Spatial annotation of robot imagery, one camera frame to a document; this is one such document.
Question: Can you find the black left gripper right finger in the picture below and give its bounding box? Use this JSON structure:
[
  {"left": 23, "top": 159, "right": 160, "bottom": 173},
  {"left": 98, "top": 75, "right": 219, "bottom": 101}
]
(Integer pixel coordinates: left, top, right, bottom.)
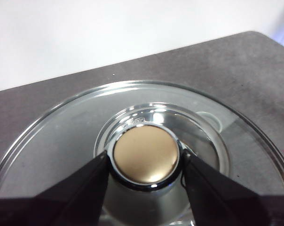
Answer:
[{"left": 182, "top": 149, "right": 284, "bottom": 226}]

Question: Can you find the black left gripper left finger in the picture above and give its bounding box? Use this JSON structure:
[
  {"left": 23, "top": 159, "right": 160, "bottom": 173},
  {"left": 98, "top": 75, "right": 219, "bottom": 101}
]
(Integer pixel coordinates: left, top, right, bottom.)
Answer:
[{"left": 0, "top": 150, "right": 110, "bottom": 226}]

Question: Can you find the glass lid with green knob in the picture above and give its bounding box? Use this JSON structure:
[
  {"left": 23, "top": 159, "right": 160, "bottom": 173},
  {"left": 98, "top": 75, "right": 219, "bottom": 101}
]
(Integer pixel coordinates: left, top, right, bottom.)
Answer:
[{"left": 0, "top": 79, "right": 284, "bottom": 226}]

